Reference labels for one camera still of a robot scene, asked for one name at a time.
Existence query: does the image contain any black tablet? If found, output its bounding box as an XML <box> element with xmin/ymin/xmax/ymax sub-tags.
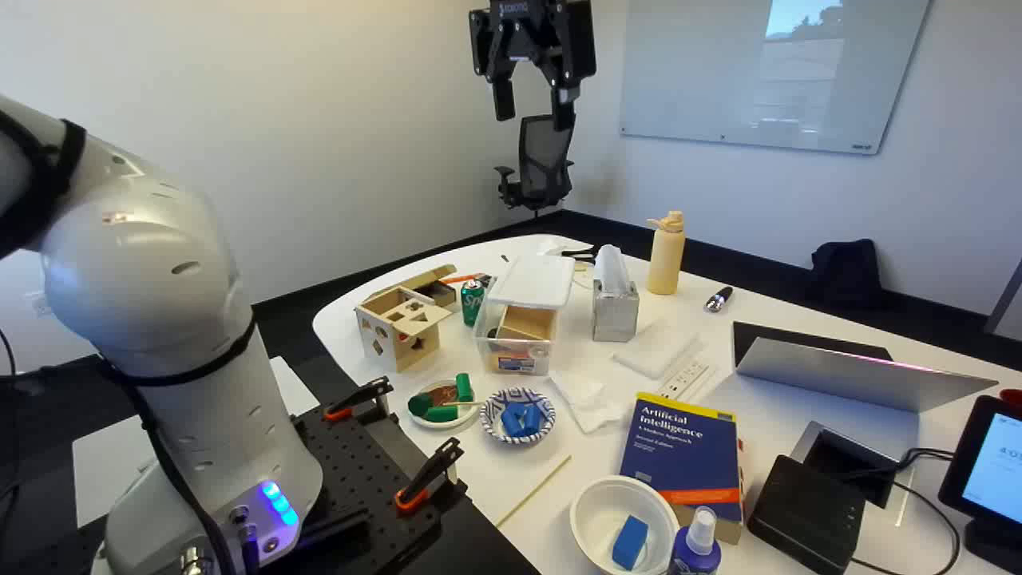
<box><xmin>935</xmin><ymin>394</ymin><xmax>1022</xmax><ymax>548</ymax></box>

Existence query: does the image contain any blue book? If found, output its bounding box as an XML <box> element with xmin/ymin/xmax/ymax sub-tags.
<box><xmin>617</xmin><ymin>389</ymin><xmax>750</xmax><ymax>526</ymax></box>

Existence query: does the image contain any white bottle lid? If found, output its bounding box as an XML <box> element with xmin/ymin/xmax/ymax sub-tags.
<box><xmin>683</xmin><ymin>505</ymin><xmax>719</xmax><ymax>548</ymax></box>

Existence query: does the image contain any yellow bottle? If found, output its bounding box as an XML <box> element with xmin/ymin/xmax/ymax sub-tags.
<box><xmin>646</xmin><ymin>206</ymin><xmax>691</xmax><ymax>300</ymax></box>

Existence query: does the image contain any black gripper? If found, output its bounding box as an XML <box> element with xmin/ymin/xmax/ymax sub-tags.
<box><xmin>468</xmin><ymin>0</ymin><xmax>600</xmax><ymax>134</ymax></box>

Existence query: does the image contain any white bin lid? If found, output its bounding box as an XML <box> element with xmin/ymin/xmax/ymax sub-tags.
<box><xmin>487</xmin><ymin>253</ymin><xmax>578</xmax><ymax>313</ymax></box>

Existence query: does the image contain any green can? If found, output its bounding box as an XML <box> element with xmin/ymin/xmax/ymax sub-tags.
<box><xmin>458</xmin><ymin>278</ymin><xmax>489</xmax><ymax>333</ymax></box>

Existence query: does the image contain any black backpack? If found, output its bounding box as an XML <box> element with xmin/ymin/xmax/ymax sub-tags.
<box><xmin>804</xmin><ymin>237</ymin><xmax>888</xmax><ymax>313</ymax></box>

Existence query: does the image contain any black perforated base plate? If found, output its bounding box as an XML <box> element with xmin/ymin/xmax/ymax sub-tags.
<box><xmin>277</xmin><ymin>399</ymin><xmax>474</xmax><ymax>575</ymax></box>

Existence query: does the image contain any white bowl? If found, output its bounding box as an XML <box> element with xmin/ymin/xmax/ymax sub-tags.
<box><xmin>565</xmin><ymin>473</ymin><xmax>683</xmax><ymax>575</ymax></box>

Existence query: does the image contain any black marker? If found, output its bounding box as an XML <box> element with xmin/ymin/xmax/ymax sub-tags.
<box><xmin>699</xmin><ymin>280</ymin><xmax>739</xmax><ymax>317</ymax></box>

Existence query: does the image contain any black box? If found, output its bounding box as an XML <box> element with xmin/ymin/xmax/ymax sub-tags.
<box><xmin>745</xmin><ymin>452</ymin><xmax>868</xmax><ymax>575</ymax></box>

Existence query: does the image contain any blue patterned bowl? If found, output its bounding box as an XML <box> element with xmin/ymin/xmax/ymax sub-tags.
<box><xmin>478</xmin><ymin>385</ymin><xmax>558</xmax><ymax>450</ymax></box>

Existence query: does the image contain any whiteboard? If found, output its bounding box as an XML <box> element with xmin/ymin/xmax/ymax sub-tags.
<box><xmin>617</xmin><ymin>0</ymin><xmax>935</xmax><ymax>161</ymax></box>

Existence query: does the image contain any clear plastic bin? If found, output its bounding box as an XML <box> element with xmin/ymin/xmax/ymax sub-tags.
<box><xmin>474</xmin><ymin>300</ymin><xmax>565</xmax><ymax>381</ymax></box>

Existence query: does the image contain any black cable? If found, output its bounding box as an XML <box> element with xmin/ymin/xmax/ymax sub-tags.
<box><xmin>849</xmin><ymin>443</ymin><xmax>966</xmax><ymax>575</ymax></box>

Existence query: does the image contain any office chair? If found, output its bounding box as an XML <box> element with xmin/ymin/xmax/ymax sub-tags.
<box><xmin>493</xmin><ymin>111</ymin><xmax>578</xmax><ymax>221</ymax></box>

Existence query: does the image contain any wooden stick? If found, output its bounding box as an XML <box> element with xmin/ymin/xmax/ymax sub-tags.
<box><xmin>493</xmin><ymin>452</ymin><xmax>575</xmax><ymax>531</ymax></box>

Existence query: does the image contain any white napkin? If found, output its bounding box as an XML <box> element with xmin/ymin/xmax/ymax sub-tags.
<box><xmin>546</xmin><ymin>365</ymin><xmax>633</xmax><ymax>438</ymax></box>

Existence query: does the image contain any blue plastic bottle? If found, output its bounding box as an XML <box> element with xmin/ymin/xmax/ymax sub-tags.
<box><xmin>668</xmin><ymin>533</ymin><xmax>726</xmax><ymax>575</ymax></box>

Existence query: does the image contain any black orange clamp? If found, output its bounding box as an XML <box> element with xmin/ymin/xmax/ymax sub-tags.
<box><xmin>324</xmin><ymin>374</ymin><xmax>396</xmax><ymax>427</ymax></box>
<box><xmin>390</xmin><ymin>433</ymin><xmax>469</xmax><ymax>517</ymax></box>

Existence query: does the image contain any silver laptop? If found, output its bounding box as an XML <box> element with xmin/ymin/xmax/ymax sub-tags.
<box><xmin>699</xmin><ymin>317</ymin><xmax>1000</xmax><ymax>464</ymax></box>

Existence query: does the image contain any white foam sheet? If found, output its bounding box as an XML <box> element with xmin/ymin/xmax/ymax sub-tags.
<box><xmin>610</xmin><ymin>317</ymin><xmax>704</xmax><ymax>384</ymax></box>

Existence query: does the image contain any grey tissue box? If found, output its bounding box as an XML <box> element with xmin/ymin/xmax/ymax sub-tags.
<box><xmin>589</xmin><ymin>243</ymin><xmax>646</xmax><ymax>346</ymax></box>

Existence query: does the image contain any wooden shape sorter box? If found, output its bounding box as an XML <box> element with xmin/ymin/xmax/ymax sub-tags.
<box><xmin>352</xmin><ymin>278</ymin><xmax>459</xmax><ymax>377</ymax></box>

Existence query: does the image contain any white remote control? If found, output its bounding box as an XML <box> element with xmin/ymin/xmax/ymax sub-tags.
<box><xmin>658</xmin><ymin>356</ymin><xmax>716</xmax><ymax>403</ymax></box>

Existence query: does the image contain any blue object in patterned bowl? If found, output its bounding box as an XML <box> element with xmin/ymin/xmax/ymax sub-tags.
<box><xmin>499</xmin><ymin>396</ymin><xmax>546</xmax><ymax>438</ymax></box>

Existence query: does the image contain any green block toy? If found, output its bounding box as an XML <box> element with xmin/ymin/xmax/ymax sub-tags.
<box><xmin>410</xmin><ymin>389</ymin><xmax>463</xmax><ymax>426</ymax></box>

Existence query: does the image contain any blue block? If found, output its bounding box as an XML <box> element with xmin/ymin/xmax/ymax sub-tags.
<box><xmin>610</xmin><ymin>514</ymin><xmax>655</xmax><ymax>573</ymax></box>

